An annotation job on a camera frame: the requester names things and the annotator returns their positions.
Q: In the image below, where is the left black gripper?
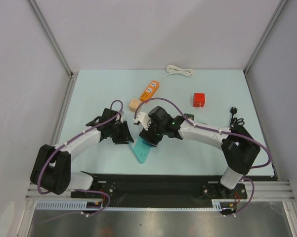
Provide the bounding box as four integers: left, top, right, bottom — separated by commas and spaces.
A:
109, 120, 133, 145

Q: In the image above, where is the teal triangular power strip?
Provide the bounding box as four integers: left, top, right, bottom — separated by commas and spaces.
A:
129, 138, 153, 164

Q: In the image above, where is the beige cube plug adapter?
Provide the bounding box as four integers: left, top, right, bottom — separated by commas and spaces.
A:
128, 98, 141, 112

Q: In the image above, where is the dark green cube plug adapter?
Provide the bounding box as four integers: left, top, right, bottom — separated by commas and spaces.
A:
184, 114, 195, 120

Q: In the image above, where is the blue cube plug adapter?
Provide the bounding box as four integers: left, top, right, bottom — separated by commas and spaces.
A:
143, 140, 151, 146

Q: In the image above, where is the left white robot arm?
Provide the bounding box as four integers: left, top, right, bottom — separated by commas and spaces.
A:
30, 108, 134, 198

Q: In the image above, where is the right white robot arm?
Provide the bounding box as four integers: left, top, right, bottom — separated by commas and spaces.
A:
133, 106, 260, 198

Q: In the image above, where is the red cube plug adapter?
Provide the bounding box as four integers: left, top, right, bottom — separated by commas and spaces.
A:
193, 92, 206, 108

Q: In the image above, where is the orange power strip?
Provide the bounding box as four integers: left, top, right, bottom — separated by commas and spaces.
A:
140, 80, 160, 102

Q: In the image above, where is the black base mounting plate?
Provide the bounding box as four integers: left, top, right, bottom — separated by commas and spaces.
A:
71, 174, 247, 207

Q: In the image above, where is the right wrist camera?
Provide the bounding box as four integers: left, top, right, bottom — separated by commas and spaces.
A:
133, 112, 152, 131

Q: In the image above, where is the white coiled power cord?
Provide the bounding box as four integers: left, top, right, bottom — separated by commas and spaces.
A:
159, 65, 195, 83

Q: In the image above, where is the black power cord with plug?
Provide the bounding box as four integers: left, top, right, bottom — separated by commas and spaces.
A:
228, 106, 245, 128

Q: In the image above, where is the white slotted cable duct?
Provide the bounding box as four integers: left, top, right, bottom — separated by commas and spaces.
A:
36, 200, 237, 213

